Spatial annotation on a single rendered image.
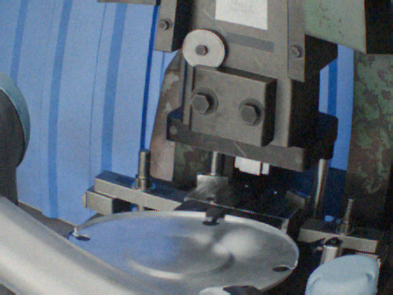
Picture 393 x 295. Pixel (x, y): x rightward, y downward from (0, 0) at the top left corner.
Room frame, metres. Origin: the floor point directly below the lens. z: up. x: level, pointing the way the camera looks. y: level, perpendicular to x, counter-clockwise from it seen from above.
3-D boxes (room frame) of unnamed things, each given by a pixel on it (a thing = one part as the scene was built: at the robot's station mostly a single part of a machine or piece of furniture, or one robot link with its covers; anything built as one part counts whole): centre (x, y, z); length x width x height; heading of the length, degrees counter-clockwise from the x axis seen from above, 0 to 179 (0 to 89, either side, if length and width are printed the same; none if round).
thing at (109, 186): (1.35, 0.08, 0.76); 0.17 x 0.06 x 0.10; 66
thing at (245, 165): (1.28, -0.07, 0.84); 0.05 x 0.03 x 0.04; 66
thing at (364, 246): (1.22, -0.23, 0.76); 0.17 x 0.06 x 0.10; 66
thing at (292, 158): (1.29, -0.08, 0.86); 0.20 x 0.16 x 0.05; 66
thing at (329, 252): (1.10, -0.19, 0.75); 0.03 x 0.03 x 0.10; 66
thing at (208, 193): (1.28, -0.08, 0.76); 0.15 x 0.09 x 0.05; 66
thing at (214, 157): (1.38, -0.03, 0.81); 0.02 x 0.02 x 0.14; 66
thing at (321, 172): (1.31, -0.18, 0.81); 0.02 x 0.02 x 0.14; 66
